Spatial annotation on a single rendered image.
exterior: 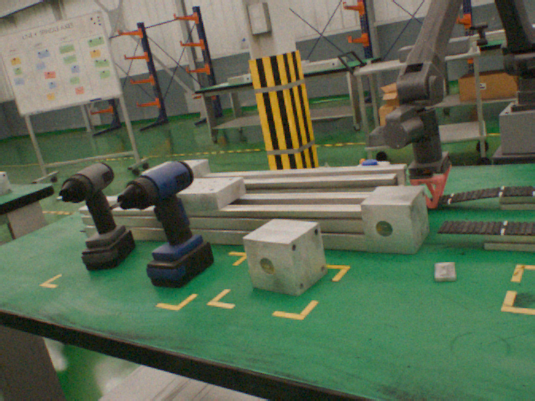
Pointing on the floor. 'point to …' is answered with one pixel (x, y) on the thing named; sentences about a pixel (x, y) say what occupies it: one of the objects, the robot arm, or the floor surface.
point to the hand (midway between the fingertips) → (435, 200)
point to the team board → (64, 74)
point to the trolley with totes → (461, 48)
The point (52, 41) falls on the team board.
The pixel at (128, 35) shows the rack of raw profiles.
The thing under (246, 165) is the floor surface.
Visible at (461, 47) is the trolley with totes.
